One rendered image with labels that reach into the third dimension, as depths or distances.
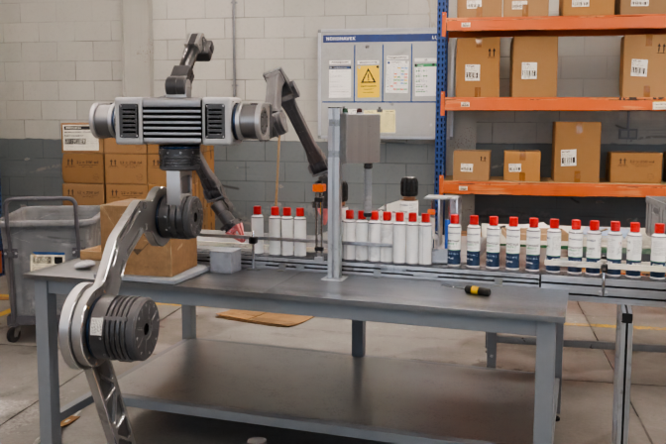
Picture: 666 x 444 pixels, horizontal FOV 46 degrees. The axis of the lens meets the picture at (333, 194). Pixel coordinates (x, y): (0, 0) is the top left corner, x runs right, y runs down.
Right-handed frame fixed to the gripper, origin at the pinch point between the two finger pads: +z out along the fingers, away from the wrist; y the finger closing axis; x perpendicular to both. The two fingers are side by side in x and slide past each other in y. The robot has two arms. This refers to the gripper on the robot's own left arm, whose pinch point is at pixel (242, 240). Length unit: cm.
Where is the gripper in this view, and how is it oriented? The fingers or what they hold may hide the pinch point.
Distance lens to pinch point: 335.4
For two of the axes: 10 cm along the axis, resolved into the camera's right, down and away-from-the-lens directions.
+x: -7.5, 6.0, 2.9
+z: 5.9, 8.0, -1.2
